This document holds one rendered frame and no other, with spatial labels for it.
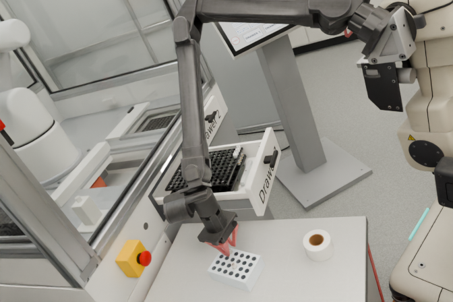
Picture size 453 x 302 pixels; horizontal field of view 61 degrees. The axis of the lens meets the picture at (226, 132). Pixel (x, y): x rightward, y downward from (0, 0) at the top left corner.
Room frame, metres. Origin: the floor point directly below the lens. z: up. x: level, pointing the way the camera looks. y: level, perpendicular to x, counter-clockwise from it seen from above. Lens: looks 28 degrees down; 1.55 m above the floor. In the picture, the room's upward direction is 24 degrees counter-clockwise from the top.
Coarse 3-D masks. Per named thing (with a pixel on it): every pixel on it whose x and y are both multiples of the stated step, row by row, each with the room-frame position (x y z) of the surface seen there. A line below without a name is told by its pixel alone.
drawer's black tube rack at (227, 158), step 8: (216, 152) 1.11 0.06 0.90; (224, 152) 1.09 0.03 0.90; (232, 152) 1.07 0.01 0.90; (216, 160) 1.06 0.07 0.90; (224, 160) 1.04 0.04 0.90; (216, 168) 1.02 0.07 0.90; (224, 168) 1.00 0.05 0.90; (240, 168) 1.01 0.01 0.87; (216, 176) 0.98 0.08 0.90; (224, 176) 0.96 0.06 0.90; (232, 176) 0.99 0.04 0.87; (168, 184) 1.05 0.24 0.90; (176, 184) 1.03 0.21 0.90; (184, 184) 1.05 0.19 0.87; (216, 184) 0.94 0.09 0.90; (232, 184) 0.95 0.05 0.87; (216, 192) 0.94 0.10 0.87
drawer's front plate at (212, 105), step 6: (210, 102) 1.45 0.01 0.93; (216, 102) 1.49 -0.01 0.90; (204, 108) 1.42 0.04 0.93; (210, 108) 1.43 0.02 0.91; (216, 108) 1.47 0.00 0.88; (204, 114) 1.38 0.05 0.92; (210, 114) 1.42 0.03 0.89; (216, 114) 1.46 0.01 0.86; (222, 114) 1.50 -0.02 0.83; (216, 120) 1.44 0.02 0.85; (210, 126) 1.38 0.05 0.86; (216, 126) 1.42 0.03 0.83; (210, 138) 1.35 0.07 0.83
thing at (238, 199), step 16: (240, 144) 1.10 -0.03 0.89; (256, 144) 1.07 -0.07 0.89; (176, 160) 1.18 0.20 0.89; (176, 176) 1.15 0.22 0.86; (240, 176) 1.02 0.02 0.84; (160, 192) 1.05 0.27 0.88; (224, 192) 0.89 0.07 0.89; (240, 192) 0.86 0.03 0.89; (160, 208) 1.00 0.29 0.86; (224, 208) 0.89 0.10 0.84; (240, 208) 0.87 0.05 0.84
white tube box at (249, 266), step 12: (240, 252) 0.75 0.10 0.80; (216, 264) 0.75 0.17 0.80; (228, 264) 0.73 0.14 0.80; (240, 264) 0.71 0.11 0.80; (252, 264) 0.71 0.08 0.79; (264, 264) 0.71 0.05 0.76; (216, 276) 0.72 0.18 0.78; (228, 276) 0.69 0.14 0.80; (240, 276) 0.68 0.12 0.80; (252, 276) 0.67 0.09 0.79; (240, 288) 0.67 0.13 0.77; (252, 288) 0.66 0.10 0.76
